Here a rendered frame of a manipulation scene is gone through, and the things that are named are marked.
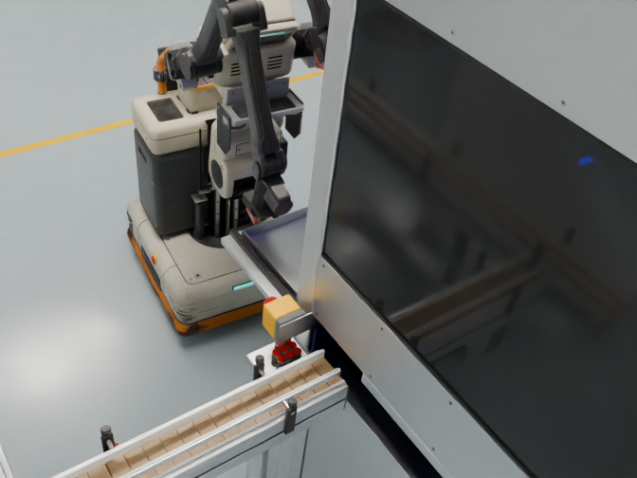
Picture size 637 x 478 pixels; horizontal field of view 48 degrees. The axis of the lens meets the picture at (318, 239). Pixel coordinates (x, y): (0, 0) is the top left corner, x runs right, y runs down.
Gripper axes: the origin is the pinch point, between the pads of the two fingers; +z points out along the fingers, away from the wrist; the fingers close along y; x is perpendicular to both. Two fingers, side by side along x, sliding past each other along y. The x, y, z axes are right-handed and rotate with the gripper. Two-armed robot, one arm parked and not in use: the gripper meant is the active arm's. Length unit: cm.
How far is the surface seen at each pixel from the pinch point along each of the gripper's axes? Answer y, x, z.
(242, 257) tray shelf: 7.7, -8.9, 2.1
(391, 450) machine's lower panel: 75, -11, -11
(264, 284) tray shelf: 19.6, -9.0, -0.2
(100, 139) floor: -166, 21, 124
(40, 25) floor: -302, 38, 149
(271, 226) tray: 1.3, 4.6, 1.9
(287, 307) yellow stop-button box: 37.5, -16.9, -18.8
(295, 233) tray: 6.7, 9.4, 1.7
